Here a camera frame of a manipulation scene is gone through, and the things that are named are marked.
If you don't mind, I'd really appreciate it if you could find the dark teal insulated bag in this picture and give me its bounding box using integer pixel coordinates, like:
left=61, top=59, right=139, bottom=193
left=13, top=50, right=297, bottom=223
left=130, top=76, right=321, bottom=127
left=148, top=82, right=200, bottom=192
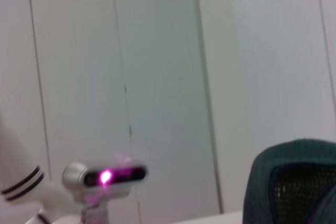
left=243, top=138, right=336, bottom=224

